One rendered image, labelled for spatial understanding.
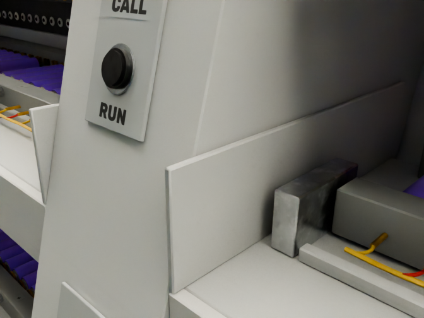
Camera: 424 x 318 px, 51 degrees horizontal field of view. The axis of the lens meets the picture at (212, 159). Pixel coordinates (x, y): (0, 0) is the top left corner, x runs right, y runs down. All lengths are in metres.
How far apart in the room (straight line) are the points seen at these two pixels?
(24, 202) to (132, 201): 0.10
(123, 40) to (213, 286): 0.10
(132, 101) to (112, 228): 0.05
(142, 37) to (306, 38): 0.07
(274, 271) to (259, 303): 0.02
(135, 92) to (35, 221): 0.11
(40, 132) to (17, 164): 0.07
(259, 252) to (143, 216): 0.05
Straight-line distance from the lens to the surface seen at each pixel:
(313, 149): 0.21
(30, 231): 0.27
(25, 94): 0.37
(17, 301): 0.46
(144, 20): 0.18
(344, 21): 0.22
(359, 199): 0.19
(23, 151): 0.32
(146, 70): 0.17
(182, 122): 0.16
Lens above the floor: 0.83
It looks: 11 degrees down
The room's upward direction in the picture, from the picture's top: 11 degrees clockwise
